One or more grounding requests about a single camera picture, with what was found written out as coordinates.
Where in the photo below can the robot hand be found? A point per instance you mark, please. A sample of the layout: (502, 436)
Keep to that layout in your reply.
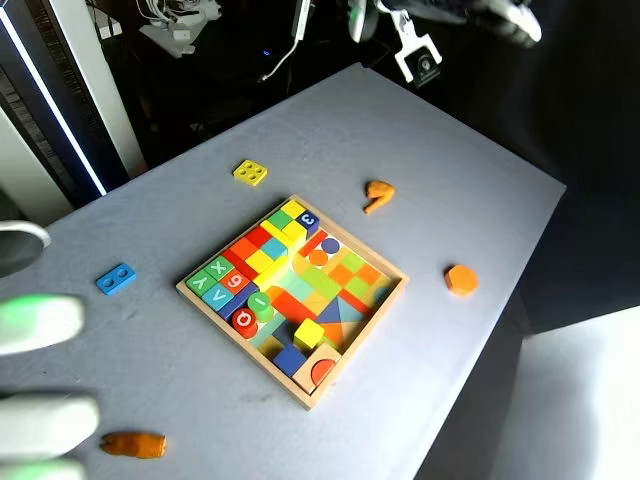
(40, 322)
(525, 20)

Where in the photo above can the red cylinder block letter Q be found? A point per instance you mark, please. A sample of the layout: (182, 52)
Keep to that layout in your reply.
(245, 322)

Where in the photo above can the green cylinder block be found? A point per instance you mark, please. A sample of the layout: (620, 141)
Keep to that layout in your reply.
(260, 305)

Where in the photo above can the blue two-hole brick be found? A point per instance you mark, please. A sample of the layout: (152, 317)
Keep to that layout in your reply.
(116, 279)

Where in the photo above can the yellow four-hole block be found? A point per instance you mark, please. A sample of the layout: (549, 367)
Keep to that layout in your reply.
(250, 173)

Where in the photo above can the orange hexagon block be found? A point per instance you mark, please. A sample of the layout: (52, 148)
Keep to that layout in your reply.
(461, 280)

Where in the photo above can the blue number cube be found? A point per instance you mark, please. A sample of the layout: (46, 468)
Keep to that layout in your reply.
(308, 222)

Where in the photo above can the white side panel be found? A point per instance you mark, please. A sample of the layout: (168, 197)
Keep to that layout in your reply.
(25, 175)

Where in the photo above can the grey table cloth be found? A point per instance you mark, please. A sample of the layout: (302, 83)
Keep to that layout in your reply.
(200, 200)

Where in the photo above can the white adapter box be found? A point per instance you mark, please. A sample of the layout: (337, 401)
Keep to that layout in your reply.
(302, 20)

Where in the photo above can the lit white light strip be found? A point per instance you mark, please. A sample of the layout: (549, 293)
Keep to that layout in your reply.
(50, 97)

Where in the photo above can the toy fried chicken drumstick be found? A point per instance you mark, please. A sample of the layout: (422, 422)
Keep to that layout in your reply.
(379, 192)

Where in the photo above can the wooden puzzle tray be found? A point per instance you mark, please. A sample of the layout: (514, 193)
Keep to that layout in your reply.
(350, 280)

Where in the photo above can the white plastic parts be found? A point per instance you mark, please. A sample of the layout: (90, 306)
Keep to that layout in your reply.
(175, 37)

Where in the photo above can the white upright post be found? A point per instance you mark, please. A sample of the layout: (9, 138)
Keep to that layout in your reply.
(95, 75)

